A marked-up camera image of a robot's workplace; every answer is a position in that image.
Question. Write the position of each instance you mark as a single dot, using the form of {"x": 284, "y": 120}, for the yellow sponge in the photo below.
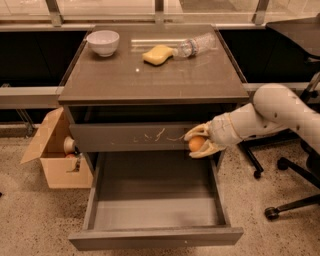
{"x": 158, "y": 55}

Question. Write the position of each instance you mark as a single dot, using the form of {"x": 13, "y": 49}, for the white ceramic bowl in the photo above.
{"x": 103, "y": 42}

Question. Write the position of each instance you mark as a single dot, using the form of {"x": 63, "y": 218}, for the metal window rail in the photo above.
{"x": 29, "y": 97}

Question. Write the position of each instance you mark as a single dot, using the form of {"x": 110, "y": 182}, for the grey drawer cabinet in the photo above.
{"x": 123, "y": 88}

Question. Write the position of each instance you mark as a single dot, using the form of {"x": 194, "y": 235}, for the scratched grey top drawer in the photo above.
{"x": 117, "y": 137}

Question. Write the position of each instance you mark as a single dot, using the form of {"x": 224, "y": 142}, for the open grey middle drawer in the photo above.
{"x": 154, "y": 199}

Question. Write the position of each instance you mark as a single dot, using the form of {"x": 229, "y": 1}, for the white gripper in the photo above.
{"x": 224, "y": 130}

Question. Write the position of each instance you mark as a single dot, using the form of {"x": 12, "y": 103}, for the dark side table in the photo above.
{"x": 304, "y": 34}

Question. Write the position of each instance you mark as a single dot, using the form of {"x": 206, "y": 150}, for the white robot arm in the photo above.
{"x": 274, "y": 108}

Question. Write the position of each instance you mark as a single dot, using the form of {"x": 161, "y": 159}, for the open cardboard box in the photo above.
{"x": 61, "y": 170}

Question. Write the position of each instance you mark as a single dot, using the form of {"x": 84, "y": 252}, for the white cup in box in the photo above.
{"x": 69, "y": 145}

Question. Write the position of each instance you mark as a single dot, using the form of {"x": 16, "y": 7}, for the orange fruit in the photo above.
{"x": 195, "y": 143}

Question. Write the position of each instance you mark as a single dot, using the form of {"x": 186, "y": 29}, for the clear plastic water bottle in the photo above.
{"x": 196, "y": 45}

